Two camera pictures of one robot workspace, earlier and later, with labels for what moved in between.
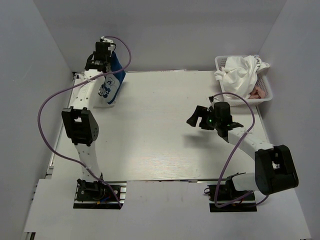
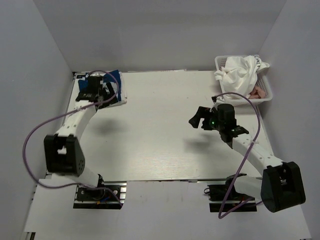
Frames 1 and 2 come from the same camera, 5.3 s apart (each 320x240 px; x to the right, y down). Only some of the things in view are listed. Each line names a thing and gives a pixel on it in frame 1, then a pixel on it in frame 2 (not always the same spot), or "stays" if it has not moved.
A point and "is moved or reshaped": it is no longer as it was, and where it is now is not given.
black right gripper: [201, 111] stays
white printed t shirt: [239, 75] stays
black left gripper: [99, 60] → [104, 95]
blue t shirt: [110, 87] is moved or reshaped
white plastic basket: [263, 81] stays
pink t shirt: [257, 93] stays
